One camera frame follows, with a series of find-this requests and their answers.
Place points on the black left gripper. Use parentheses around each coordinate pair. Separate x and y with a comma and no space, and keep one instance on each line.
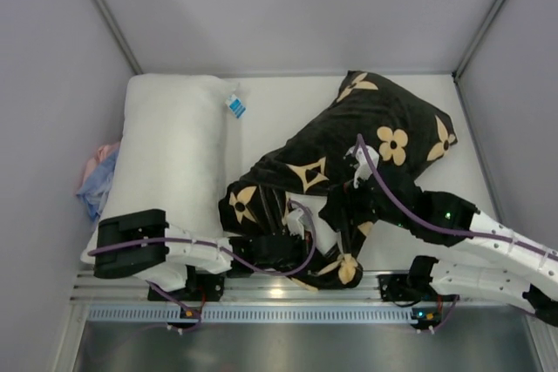
(287,238)

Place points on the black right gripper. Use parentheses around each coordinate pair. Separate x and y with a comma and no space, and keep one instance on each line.
(349,193)

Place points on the black floral pillowcase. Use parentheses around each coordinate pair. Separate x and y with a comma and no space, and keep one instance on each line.
(408,134)

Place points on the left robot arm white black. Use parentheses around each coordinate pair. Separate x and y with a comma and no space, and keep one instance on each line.
(149,246)

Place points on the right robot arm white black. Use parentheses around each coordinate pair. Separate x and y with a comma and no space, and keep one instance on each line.
(519,272)

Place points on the blue white pillow tag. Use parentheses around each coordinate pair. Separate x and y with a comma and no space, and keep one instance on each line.
(235,105)

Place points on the bare white pillow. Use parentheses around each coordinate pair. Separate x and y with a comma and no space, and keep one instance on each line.
(171,154)

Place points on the pink and blue cloths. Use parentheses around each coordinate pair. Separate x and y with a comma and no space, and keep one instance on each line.
(97,180)

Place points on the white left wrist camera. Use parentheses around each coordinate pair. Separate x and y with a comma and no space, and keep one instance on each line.
(297,222)

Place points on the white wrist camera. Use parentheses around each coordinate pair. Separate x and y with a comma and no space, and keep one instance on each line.
(359,162)
(297,222)

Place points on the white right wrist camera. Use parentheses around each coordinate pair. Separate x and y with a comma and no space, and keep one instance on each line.
(359,162)

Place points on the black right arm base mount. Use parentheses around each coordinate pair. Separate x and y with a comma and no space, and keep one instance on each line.
(395,288)

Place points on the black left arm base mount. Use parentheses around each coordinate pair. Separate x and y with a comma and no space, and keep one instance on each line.
(195,287)

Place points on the aluminium mounting rail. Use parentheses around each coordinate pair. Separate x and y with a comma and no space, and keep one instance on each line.
(305,287)

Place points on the white slotted cable duct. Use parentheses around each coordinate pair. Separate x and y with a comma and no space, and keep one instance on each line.
(255,314)

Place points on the left aluminium frame post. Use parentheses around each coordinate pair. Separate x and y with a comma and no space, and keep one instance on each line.
(117,34)

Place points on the aluminium frame post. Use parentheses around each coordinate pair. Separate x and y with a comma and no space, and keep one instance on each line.
(117,34)
(479,35)

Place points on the right aluminium frame post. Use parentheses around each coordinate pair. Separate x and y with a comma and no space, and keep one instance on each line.
(479,35)

